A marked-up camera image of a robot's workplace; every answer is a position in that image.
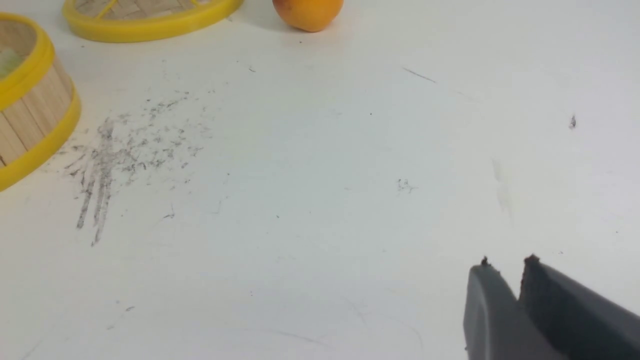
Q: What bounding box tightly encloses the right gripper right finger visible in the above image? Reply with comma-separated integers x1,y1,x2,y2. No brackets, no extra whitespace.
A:
518,255,640,360

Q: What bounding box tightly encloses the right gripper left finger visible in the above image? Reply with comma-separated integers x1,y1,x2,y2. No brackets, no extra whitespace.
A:
462,256,568,360

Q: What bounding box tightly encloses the yellow woven steamer lid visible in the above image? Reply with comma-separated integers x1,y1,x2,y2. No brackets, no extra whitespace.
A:
62,0,243,43

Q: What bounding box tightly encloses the green dumpling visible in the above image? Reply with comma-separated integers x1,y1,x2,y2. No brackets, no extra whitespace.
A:
0,48,25,80

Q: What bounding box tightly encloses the yellow bamboo steamer tray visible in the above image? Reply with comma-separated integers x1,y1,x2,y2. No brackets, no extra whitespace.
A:
0,13,82,191

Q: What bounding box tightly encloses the orange toy pear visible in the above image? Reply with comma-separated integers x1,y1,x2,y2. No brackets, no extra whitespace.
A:
272,0,345,34

